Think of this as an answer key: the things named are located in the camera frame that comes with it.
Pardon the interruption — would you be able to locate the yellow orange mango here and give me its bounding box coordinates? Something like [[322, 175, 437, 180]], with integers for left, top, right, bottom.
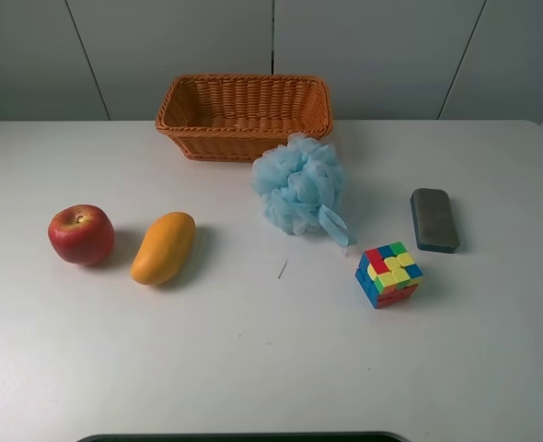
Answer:
[[131, 212, 196, 286]]

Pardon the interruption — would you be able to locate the orange wicker basket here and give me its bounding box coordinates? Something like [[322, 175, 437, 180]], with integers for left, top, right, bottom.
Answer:
[[156, 74, 333, 162]]

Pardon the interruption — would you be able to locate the red apple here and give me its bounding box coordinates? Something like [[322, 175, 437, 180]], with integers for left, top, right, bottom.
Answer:
[[47, 204, 115, 266]]

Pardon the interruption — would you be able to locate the light blue bath loofah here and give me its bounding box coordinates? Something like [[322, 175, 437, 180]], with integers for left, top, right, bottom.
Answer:
[[252, 133, 353, 248]]

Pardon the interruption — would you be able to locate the multicoloured puzzle cube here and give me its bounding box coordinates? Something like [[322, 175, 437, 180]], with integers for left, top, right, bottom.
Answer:
[[355, 242, 423, 309]]

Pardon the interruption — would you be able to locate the grey whiteboard eraser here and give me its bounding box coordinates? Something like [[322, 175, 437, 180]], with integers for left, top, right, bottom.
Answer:
[[410, 188, 460, 253]]

